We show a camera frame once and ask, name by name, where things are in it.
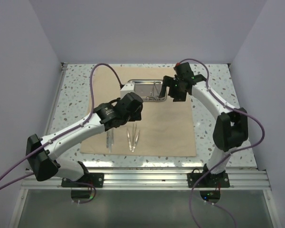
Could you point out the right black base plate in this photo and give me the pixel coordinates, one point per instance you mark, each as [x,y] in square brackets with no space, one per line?
[220,180]

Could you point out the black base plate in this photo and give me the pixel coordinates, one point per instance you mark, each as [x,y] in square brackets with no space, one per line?
[220,180]
[95,179]

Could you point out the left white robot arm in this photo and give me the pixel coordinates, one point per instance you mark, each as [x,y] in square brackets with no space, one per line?
[43,153]

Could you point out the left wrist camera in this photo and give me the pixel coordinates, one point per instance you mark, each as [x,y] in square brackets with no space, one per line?
[127,88]

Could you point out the ribbed scalpel handle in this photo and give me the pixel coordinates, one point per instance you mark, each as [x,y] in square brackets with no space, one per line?
[110,147]

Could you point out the beige cloth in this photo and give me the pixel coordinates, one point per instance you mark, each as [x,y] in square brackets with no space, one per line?
[166,128]

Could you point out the aluminium front rail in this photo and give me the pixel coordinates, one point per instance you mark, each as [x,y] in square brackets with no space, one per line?
[177,179]

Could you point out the straight steel tweezers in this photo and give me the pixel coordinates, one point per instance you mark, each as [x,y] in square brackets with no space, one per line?
[129,140]

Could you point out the steel instrument tray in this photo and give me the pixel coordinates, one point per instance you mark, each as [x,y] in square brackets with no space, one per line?
[148,89]

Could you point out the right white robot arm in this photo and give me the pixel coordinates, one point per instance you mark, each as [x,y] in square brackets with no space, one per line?
[231,128]

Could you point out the crossing steel tweezers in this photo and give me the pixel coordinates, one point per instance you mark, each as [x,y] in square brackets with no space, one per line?
[135,142]

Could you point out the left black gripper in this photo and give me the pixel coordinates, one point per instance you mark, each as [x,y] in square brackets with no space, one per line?
[137,116]

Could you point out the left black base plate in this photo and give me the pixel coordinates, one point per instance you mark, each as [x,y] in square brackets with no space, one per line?
[95,179]

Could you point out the steel forceps with rings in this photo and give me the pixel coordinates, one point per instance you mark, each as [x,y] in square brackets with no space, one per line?
[153,92]

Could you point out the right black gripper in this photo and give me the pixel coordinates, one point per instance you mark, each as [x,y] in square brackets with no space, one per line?
[167,80]

